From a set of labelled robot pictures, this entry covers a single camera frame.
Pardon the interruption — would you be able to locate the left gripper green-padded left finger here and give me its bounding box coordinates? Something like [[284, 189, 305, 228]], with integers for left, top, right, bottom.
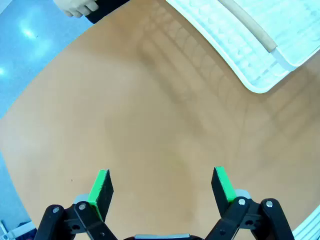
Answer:
[[33, 169, 118, 240]]

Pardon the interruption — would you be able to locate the person's black sleeved forearm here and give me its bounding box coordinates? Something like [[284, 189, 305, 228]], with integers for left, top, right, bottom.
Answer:
[[84, 0, 131, 25]]

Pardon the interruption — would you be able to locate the person's bare hand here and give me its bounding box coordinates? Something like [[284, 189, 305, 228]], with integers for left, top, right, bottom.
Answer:
[[53, 0, 100, 19]]

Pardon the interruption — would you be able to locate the white metal frame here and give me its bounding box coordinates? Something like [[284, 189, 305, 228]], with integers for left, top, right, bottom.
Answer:
[[0, 219, 36, 240]]

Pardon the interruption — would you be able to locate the white slatted base platform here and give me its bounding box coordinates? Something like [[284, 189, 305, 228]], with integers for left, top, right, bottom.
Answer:
[[291, 207, 320, 240]]

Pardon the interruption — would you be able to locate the beige wooden stick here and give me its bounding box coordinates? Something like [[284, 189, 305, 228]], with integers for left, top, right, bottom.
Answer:
[[219, 0, 278, 54]]

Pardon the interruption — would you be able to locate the white plastic dish rack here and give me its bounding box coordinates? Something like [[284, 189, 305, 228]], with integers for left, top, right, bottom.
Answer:
[[217, 0, 320, 73]]

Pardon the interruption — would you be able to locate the white plastic drain tray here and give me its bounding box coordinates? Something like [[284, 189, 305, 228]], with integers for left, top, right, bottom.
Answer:
[[166, 0, 320, 95]]

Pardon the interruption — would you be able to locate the left gripper green-padded right finger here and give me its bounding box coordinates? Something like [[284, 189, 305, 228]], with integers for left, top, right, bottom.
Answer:
[[204, 166, 296, 240]]

